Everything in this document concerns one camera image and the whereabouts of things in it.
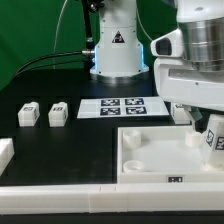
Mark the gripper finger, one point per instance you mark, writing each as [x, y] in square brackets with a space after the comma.
[193, 114]

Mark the white left barrier block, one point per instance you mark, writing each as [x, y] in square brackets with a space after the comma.
[6, 153]

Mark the black vertical pole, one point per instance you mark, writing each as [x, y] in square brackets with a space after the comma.
[88, 30]

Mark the white sheet with markers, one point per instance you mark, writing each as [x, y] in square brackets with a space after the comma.
[122, 107]

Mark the white square tabletop tray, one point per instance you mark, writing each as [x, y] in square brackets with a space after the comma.
[159, 154]

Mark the white front barrier wall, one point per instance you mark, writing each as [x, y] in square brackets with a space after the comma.
[101, 198]

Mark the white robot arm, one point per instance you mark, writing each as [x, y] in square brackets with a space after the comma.
[118, 56]

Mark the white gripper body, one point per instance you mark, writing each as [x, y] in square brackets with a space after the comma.
[178, 81]

